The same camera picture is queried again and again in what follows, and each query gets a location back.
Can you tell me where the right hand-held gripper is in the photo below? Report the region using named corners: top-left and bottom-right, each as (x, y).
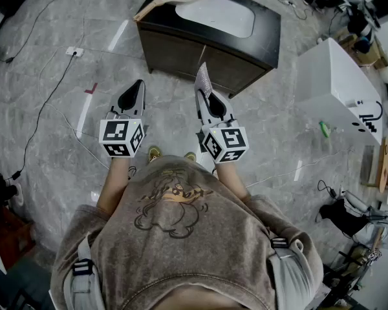
top-left (194, 90), bottom-right (250, 165)

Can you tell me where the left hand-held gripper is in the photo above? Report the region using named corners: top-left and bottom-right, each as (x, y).
top-left (98, 79), bottom-right (146, 159)

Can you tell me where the person's right forearm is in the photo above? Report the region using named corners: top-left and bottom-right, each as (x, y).
top-left (215, 162), bottom-right (252, 203)

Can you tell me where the person's left forearm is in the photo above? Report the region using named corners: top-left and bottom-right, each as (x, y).
top-left (96, 156), bottom-right (133, 216)

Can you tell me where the person's left shoe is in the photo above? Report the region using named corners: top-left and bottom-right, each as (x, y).
top-left (147, 145), bottom-right (162, 163)

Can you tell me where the black sink cabinet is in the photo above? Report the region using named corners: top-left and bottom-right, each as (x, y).
top-left (135, 0), bottom-right (282, 99)

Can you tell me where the white rectangular cabinet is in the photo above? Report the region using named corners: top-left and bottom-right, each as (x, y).
top-left (296, 37), bottom-right (384, 147)

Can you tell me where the brown graphic T-shirt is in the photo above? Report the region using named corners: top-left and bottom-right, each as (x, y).
top-left (50, 155), bottom-right (324, 310)

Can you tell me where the black curved tube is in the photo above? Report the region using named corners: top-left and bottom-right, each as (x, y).
top-left (358, 100), bottom-right (384, 134)

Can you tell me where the round wooden board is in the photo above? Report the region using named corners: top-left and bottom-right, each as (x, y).
top-left (376, 136), bottom-right (388, 193)

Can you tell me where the reddish brown wooden furniture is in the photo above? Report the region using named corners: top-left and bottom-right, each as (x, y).
top-left (0, 205), bottom-right (36, 271)

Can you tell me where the person's neck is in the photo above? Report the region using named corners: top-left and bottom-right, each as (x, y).
top-left (122, 284), bottom-right (279, 310)

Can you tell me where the black floor cable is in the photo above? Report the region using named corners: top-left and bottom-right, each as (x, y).
top-left (5, 50), bottom-right (77, 182)
top-left (5, 0), bottom-right (72, 63)

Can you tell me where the grey backpack strap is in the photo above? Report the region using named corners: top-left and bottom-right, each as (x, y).
top-left (268, 236), bottom-right (311, 310)
top-left (63, 234), bottom-right (106, 310)

